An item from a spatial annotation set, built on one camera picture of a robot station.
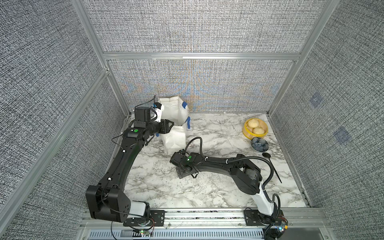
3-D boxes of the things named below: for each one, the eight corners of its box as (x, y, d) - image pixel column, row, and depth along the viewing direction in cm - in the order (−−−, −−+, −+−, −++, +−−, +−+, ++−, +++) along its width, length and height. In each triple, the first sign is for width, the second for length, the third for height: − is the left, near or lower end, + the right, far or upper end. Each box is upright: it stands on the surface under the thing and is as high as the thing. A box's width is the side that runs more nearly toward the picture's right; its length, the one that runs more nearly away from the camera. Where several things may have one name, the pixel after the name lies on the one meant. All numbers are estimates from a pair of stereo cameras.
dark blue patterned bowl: (252, 153, 99) (255, 149, 95) (249, 141, 105) (251, 137, 101) (267, 153, 99) (270, 149, 95) (263, 141, 105) (265, 137, 101)
